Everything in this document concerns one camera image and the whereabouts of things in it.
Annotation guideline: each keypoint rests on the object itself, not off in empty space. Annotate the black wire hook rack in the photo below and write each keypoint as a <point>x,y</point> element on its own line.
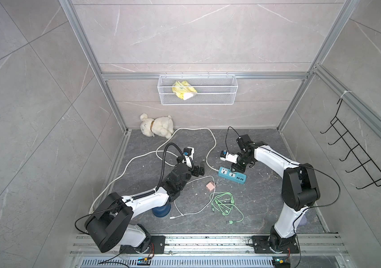
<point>353,148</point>

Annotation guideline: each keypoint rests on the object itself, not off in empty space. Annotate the white wire wall basket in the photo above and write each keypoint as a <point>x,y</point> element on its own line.
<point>212,89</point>

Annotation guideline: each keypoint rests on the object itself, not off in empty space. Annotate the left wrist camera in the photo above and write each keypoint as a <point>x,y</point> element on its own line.
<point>189,152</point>

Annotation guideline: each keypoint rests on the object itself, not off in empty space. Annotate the teal power strip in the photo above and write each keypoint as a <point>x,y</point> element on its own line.
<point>232,176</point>

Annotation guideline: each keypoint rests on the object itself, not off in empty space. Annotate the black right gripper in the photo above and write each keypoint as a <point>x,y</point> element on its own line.
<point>237,168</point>

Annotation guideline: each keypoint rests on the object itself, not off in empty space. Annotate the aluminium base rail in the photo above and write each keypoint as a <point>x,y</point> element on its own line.
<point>311,250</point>

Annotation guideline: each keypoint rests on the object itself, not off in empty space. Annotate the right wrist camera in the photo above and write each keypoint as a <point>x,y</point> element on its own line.
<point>226,156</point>

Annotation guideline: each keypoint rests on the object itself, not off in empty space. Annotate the yellow packet in basket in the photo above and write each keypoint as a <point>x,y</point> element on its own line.
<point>183,90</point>

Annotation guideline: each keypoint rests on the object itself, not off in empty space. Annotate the purple glasses case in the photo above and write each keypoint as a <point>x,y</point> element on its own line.
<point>303,220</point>

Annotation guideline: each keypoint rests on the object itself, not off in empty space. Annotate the pink USB charger adapter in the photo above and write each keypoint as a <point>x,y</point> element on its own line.
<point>211,186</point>

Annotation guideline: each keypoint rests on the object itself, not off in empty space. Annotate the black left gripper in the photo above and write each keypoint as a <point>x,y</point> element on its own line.
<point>195,172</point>

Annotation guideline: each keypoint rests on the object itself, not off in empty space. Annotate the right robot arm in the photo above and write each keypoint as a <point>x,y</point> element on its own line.
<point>300,189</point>

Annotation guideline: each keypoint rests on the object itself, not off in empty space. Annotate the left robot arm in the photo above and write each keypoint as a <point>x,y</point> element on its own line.
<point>110,224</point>

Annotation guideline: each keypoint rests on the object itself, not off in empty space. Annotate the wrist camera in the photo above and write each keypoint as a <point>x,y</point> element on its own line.
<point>226,156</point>
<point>189,152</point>

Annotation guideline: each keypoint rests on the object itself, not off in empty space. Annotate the white plush teddy bear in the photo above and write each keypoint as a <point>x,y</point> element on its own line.
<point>161,126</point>

